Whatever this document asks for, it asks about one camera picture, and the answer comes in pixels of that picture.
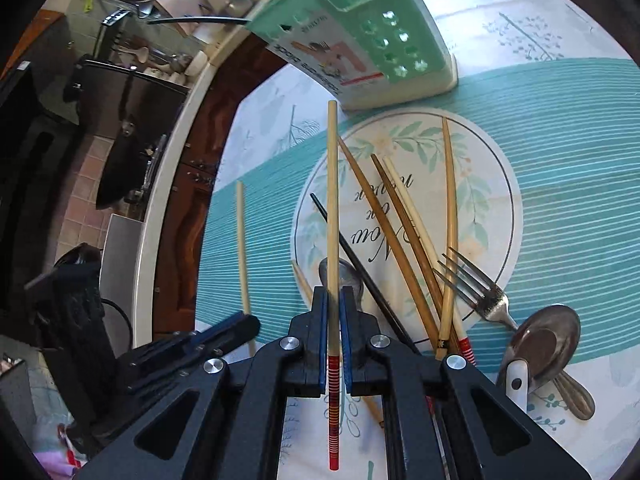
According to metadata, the black splash guard panel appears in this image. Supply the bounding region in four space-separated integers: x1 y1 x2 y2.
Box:
65 57 193 141

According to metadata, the white kitchen countertop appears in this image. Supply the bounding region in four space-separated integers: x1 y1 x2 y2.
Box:
132 10 281 343

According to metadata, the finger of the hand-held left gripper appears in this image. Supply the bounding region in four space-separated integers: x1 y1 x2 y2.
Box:
117 311 262 393

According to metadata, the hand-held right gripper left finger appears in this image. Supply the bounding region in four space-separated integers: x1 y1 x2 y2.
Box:
75 285 328 480

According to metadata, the small metal spoon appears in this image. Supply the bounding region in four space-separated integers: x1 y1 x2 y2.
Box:
318 256 364 306

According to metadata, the white utensil handle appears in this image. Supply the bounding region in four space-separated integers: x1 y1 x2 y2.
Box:
504 360 529 403

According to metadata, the pale bamboo chopstick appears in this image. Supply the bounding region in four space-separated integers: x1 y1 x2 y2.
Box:
235 181 257 356

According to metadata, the leaf print teal tablecloth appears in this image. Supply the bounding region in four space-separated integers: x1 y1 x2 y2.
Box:
192 0 640 480

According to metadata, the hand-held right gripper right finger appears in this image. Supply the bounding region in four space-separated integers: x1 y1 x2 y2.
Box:
341 285 592 480

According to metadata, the light chopstick red striped end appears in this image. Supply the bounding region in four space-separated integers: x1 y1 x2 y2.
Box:
326 101 342 472

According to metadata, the mint green utensil holder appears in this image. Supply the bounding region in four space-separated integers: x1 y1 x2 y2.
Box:
248 0 458 112

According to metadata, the metal fork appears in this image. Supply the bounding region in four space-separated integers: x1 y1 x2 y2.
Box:
432 246 519 332

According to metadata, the metal utensil handle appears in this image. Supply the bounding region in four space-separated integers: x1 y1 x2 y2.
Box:
552 372 597 422

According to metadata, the cream chopstick red striped end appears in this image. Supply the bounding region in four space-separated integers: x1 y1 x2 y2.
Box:
383 156 477 367

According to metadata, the dark brown wooden chopstick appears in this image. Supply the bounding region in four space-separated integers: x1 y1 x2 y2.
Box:
370 154 460 357

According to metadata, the large metal spoon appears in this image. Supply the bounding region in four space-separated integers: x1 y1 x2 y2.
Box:
497 304 582 393

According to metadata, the tan tapered chopstick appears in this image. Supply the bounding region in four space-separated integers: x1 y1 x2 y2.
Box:
435 116 461 362

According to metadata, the black chopstick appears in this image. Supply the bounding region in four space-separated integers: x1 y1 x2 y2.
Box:
310 193 423 356

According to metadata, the black wok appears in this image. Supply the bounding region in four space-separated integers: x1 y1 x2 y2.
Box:
95 110 168 211

